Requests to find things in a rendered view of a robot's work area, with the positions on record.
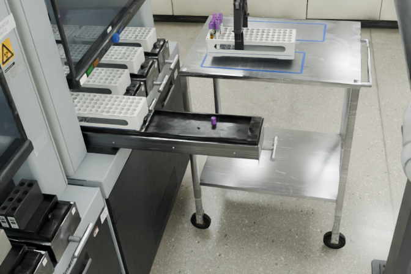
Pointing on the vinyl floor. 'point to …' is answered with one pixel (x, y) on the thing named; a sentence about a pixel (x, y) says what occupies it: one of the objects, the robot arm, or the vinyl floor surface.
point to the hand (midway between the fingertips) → (241, 36)
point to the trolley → (320, 77)
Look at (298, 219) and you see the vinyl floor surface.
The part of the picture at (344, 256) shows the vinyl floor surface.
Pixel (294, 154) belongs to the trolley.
